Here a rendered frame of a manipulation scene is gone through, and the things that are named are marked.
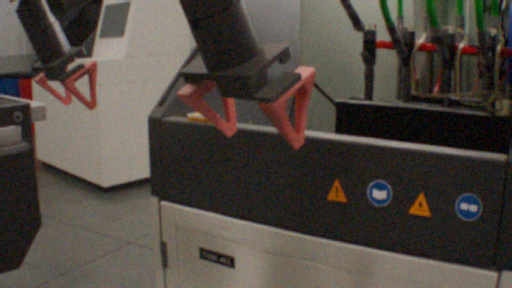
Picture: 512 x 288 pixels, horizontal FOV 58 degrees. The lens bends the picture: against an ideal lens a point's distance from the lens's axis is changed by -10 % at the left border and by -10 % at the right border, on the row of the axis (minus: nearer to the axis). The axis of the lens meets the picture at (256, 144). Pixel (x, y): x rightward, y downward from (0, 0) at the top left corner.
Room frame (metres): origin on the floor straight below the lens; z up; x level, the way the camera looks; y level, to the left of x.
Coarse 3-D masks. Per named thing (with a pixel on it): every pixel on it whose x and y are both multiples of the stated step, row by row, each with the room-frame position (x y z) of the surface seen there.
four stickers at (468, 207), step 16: (336, 192) 0.74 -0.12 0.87; (368, 192) 0.71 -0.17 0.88; (384, 192) 0.70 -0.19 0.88; (416, 192) 0.67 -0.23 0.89; (432, 192) 0.66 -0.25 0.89; (464, 192) 0.63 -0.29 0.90; (416, 208) 0.67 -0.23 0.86; (432, 208) 0.66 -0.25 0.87; (464, 208) 0.63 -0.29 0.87; (480, 208) 0.62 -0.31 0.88
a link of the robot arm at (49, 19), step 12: (24, 0) 0.76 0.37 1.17; (36, 0) 0.75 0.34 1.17; (48, 0) 0.80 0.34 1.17; (24, 12) 0.75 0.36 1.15; (36, 12) 0.75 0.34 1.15; (48, 12) 0.77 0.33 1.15; (60, 12) 0.81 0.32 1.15; (24, 24) 0.76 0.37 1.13; (36, 24) 0.76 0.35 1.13; (48, 24) 0.77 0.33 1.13
